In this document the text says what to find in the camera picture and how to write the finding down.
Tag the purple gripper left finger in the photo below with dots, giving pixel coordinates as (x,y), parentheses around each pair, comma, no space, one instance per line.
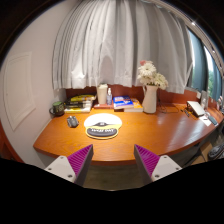
(73,168)

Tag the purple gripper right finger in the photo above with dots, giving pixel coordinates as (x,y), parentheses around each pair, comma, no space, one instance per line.
(153,167)

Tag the grey computer mouse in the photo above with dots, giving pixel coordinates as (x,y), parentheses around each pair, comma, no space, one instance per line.
(72,122)

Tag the round yellow black mouse pad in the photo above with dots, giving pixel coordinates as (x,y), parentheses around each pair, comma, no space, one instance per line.
(102,126)

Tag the orange book under blue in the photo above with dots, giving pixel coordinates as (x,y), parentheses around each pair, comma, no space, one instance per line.
(137,107)

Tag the dark green mug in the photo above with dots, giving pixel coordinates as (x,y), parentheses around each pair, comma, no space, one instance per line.
(57,108)

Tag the white ceramic vase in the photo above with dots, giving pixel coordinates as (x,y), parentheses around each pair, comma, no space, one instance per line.
(150,99)

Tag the stack of dark books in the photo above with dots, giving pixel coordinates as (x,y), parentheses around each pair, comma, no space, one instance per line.
(79,103)

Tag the dark phone on desk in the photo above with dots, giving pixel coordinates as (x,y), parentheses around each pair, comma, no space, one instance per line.
(213,120)

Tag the small clear spray bottle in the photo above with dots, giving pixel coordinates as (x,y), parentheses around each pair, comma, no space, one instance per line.
(109,97)

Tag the white plastic canister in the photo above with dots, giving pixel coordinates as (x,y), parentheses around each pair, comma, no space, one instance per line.
(102,93)

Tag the white and pink flowers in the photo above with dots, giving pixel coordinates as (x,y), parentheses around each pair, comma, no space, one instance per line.
(149,76)

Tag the white curtain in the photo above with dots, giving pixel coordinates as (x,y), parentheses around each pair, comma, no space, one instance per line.
(104,41)

